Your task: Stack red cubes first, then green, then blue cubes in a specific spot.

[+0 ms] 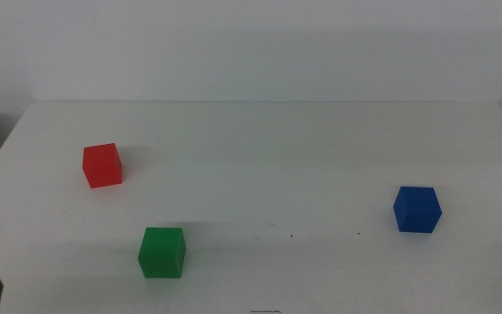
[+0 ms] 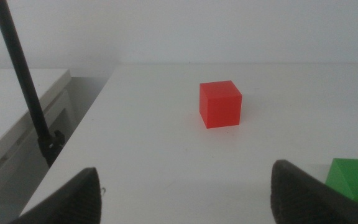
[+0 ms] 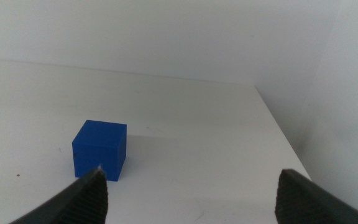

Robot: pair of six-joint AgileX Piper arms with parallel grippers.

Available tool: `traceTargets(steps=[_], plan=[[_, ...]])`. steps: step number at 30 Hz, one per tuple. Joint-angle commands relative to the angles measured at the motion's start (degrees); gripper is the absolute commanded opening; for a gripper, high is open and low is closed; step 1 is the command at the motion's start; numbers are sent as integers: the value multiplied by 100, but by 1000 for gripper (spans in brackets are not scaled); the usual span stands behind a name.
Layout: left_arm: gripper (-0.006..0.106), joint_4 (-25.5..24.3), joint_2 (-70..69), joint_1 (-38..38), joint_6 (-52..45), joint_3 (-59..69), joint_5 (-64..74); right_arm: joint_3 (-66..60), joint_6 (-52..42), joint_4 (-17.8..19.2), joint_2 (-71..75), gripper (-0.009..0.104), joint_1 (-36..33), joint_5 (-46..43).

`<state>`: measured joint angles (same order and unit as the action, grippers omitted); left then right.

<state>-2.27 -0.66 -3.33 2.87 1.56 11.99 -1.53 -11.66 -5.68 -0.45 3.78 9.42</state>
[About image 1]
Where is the red cube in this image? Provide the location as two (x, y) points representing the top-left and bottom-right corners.
(81, 142), (124, 189)

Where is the green cube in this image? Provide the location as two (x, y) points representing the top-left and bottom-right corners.
(137, 226), (187, 279)

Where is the blue cube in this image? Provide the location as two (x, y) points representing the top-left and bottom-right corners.
(392, 186), (444, 234)

